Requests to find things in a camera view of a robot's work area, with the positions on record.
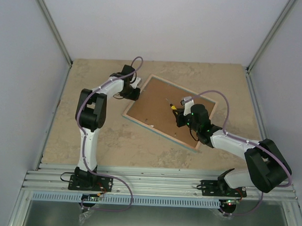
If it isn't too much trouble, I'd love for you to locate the teal picture frame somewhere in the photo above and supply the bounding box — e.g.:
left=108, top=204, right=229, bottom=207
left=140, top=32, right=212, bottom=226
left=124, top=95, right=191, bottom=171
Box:
left=119, top=72, right=220, bottom=153

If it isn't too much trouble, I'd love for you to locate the grey slotted cable duct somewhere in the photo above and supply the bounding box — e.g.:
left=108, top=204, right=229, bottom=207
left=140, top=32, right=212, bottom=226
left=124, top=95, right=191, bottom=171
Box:
left=32, top=191, right=220, bottom=209

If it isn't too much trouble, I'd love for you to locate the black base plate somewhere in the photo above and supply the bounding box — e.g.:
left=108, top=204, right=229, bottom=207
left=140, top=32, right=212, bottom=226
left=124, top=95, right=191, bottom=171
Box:
left=196, top=180, right=247, bottom=198
left=68, top=174, right=114, bottom=193

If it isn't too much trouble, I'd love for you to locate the aluminium rail base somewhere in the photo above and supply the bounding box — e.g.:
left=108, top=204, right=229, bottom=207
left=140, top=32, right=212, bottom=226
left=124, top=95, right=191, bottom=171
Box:
left=21, top=161, right=300, bottom=203

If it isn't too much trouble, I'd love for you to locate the clear plastic bag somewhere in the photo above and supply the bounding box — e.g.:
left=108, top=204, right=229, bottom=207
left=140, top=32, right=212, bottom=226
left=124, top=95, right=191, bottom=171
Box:
left=79, top=209, right=94, bottom=226

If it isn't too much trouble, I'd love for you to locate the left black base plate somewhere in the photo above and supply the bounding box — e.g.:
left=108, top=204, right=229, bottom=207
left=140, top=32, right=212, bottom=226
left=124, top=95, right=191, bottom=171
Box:
left=68, top=174, right=114, bottom=193

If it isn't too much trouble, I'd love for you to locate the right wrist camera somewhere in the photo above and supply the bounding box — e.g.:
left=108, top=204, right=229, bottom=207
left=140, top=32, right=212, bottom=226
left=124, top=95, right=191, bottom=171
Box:
left=180, top=96, right=194, bottom=116

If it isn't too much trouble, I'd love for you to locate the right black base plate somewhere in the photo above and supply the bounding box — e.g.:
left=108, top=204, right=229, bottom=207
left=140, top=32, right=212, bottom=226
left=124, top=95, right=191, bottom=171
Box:
left=196, top=180, right=247, bottom=198

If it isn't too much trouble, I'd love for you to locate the right aluminium corner post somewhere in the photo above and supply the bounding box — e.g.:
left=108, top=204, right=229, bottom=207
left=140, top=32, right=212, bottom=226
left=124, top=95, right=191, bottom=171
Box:
left=245, top=0, right=298, bottom=75

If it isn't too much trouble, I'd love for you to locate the right controller board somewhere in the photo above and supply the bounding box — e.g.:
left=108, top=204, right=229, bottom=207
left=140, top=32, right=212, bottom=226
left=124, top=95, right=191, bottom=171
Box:
left=222, top=199, right=240, bottom=206

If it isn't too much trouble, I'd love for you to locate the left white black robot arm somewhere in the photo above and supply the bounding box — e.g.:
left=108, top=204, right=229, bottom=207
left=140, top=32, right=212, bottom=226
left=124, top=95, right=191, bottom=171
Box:
left=75, top=65, right=141, bottom=190

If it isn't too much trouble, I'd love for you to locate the aluminium corner post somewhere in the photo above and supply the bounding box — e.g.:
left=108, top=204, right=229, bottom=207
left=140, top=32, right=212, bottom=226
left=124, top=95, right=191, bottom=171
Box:
left=35, top=0, right=73, bottom=67
left=245, top=0, right=298, bottom=75

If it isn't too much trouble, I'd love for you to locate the purple cable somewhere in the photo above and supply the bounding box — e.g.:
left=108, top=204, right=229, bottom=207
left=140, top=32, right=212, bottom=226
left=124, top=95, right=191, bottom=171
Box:
left=73, top=54, right=144, bottom=214
left=184, top=89, right=297, bottom=220

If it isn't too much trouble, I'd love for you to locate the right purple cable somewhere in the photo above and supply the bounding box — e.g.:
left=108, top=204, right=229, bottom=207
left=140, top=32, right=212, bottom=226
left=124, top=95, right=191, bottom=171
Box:
left=184, top=89, right=297, bottom=220

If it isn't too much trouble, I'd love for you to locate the left controller board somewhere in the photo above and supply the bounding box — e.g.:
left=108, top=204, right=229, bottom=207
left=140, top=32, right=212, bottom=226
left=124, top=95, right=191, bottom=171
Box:
left=80, top=193, right=104, bottom=202

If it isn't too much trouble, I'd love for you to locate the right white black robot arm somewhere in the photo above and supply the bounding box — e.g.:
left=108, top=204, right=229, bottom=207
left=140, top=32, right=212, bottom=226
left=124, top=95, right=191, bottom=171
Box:
left=171, top=104, right=292, bottom=196

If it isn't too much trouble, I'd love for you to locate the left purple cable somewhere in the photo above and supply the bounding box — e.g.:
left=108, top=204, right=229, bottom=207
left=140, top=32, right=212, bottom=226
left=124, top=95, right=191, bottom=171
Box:
left=73, top=54, right=144, bottom=214

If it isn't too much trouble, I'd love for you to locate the left aluminium corner post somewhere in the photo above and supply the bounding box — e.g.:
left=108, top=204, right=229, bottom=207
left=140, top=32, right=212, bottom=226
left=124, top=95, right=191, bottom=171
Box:
left=35, top=0, right=73, bottom=67

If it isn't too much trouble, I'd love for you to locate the controller board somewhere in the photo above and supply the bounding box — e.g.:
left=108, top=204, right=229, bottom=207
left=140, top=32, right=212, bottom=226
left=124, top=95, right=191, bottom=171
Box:
left=222, top=199, right=240, bottom=206
left=80, top=193, right=104, bottom=202

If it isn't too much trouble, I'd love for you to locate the yellow screwdriver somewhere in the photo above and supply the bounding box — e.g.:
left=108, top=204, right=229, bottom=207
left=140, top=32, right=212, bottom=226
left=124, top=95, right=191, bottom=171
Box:
left=166, top=98, right=177, bottom=111

